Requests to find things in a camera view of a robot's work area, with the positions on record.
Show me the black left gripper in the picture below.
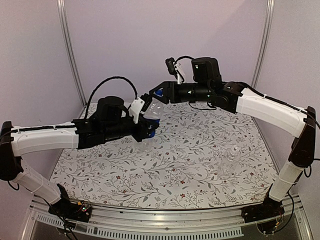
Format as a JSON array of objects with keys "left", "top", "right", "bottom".
[{"left": 103, "top": 114, "right": 160, "bottom": 143}]

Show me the blue bottle cap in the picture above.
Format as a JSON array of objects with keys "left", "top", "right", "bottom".
[{"left": 154, "top": 89, "right": 163, "bottom": 98}]

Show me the Pepsi bottle blue label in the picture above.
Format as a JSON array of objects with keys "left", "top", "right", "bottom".
[{"left": 134, "top": 96, "right": 165, "bottom": 154}]

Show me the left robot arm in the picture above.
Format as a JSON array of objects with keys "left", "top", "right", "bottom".
[{"left": 0, "top": 95, "right": 159, "bottom": 217}]

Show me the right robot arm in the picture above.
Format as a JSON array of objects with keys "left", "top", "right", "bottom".
[{"left": 149, "top": 57, "right": 319, "bottom": 218}]

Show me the clear empty plastic bottle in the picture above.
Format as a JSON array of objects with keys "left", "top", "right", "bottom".
[{"left": 217, "top": 145, "right": 241, "bottom": 177}]

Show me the floral patterned table mat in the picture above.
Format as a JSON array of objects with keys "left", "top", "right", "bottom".
[{"left": 50, "top": 103, "right": 278, "bottom": 209}]

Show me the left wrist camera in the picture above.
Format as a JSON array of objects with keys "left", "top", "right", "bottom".
[{"left": 128, "top": 93, "right": 152, "bottom": 124}]

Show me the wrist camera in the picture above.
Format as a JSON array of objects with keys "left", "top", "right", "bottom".
[
  {"left": 128, "top": 93, "right": 152, "bottom": 124},
  {"left": 165, "top": 57, "right": 186, "bottom": 85}
]

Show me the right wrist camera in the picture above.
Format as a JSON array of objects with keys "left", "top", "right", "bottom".
[{"left": 165, "top": 57, "right": 186, "bottom": 85}]

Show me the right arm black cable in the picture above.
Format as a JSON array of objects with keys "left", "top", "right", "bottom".
[{"left": 174, "top": 55, "right": 196, "bottom": 65}]

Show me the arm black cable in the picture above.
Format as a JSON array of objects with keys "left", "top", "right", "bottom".
[
  {"left": 84, "top": 76, "right": 139, "bottom": 118},
  {"left": 174, "top": 55, "right": 196, "bottom": 65}
]

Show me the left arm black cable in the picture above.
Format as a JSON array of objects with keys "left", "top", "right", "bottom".
[{"left": 84, "top": 76, "right": 139, "bottom": 118}]

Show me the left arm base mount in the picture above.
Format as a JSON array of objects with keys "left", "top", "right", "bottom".
[{"left": 48, "top": 184, "right": 92, "bottom": 223}]

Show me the aluminium front rail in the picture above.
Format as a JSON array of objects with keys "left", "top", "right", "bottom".
[{"left": 21, "top": 195, "right": 316, "bottom": 240}]

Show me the left aluminium corner post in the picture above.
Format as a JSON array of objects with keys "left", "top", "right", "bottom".
[{"left": 56, "top": 0, "right": 87, "bottom": 106}]

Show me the aluminium corner post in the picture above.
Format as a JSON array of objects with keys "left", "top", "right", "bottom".
[
  {"left": 251, "top": 0, "right": 275, "bottom": 89},
  {"left": 56, "top": 0, "right": 87, "bottom": 106}
]

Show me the right aluminium corner post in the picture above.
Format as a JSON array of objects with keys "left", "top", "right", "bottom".
[{"left": 251, "top": 0, "right": 275, "bottom": 89}]

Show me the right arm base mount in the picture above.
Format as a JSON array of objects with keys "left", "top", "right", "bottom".
[{"left": 241, "top": 196, "right": 285, "bottom": 223}]

